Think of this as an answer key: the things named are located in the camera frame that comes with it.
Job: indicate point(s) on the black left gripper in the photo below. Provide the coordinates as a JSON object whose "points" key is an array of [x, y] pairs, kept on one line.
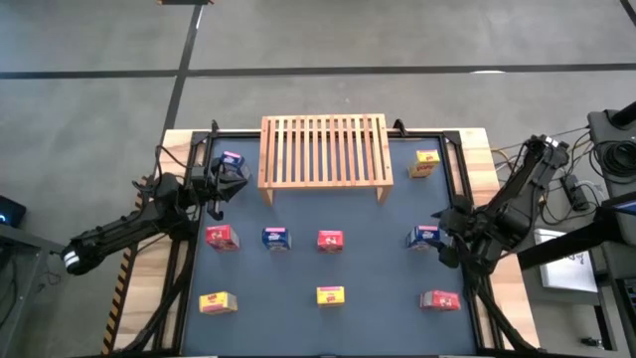
{"points": [[206, 184]]}

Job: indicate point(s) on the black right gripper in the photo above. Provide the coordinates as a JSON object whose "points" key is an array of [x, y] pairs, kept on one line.
{"points": [[462, 226]]}

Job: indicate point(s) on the blue Frosted Flakes cereal box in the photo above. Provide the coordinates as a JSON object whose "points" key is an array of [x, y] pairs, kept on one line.
{"points": [[276, 238], [232, 159], [421, 236]]}

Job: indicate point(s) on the red Froot Loops cereal box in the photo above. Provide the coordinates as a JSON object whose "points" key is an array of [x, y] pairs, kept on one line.
{"points": [[330, 241], [439, 300], [222, 237]]}

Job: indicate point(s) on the yellow Corn Pops cereal box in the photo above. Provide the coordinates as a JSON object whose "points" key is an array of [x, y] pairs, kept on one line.
{"points": [[217, 302], [426, 161], [330, 296]]}

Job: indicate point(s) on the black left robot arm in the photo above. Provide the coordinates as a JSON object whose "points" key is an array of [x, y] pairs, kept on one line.
{"points": [[114, 233]]}

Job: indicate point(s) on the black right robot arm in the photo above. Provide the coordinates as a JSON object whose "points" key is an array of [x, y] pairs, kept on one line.
{"points": [[522, 199]]}

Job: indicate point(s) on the wooden slatted shelf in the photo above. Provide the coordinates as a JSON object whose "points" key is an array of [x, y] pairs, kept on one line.
{"points": [[325, 184]]}

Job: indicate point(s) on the blue table mat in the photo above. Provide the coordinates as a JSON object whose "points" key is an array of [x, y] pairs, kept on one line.
{"points": [[372, 273]]}

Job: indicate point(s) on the black metal crossbar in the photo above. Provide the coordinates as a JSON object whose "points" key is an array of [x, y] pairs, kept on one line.
{"points": [[561, 246]]}

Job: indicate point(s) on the white board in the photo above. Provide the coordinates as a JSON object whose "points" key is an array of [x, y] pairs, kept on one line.
{"points": [[566, 271]]}

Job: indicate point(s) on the black power strip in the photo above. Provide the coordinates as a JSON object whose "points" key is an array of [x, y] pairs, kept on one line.
{"points": [[576, 194]]}

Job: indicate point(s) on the yellow black hazard tape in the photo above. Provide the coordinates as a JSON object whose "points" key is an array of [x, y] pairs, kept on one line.
{"points": [[119, 293]]}

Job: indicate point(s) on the small black clamp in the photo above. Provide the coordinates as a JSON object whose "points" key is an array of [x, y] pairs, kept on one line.
{"points": [[591, 342]]}

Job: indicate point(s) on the monitor with blue screen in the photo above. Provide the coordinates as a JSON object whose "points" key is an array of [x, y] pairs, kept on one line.
{"points": [[626, 206]]}

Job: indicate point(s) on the dark grey equipment stand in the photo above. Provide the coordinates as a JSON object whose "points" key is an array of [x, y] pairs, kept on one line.
{"points": [[603, 124]]}

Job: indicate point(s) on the grey side table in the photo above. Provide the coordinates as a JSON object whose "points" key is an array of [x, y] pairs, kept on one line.
{"points": [[20, 258]]}

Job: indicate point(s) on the black device with blue light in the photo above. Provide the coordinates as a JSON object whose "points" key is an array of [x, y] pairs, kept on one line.
{"points": [[10, 211]]}

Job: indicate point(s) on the black metal table frame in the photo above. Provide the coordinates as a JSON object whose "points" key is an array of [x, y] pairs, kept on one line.
{"points": [[422, 133]]}

